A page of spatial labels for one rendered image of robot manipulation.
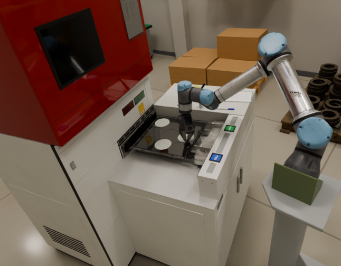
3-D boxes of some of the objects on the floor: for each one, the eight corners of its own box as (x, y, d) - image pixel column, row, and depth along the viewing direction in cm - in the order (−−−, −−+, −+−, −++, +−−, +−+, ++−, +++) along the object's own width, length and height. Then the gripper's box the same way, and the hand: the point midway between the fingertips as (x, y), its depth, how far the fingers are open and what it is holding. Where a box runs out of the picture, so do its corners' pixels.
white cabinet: (138, 258, 195) (107, 181, 149) (187, 171, 263) (177, 99, 217) (221, 293, 168) (217, 211, 122) (252, 186, 236) (257, 107, 190)
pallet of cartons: (276, 82, 391) (282, 28, 347) (240, 114, 333) (242, 55, 290) (202, 68, 474) (199, 23, 430) (163, 92, 416) (154, 43, 373)
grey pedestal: (351, 281, 164) (399, 191, 117) (330, 350, 139) (380, 271, 92) (271, 237, 194) (283, 152, 147) (242, 288, 169) (245, 205, 122)
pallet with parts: (391, 96, 320) (405, 60, 294) (368, 157, 245) (384, 116, 219) (314, 83, 372) (320, 51, 346) (275, 130, 297) (279, 95, 271)
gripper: (191, 104, 149) (192, 135, 160) (176, 105, 148) (177, 137, 159) (194, 111, 141) (195, 143, 152) (178, 112, 141) (179, 145, 152)
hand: (187, 141), depth 153 cm, fingers closed
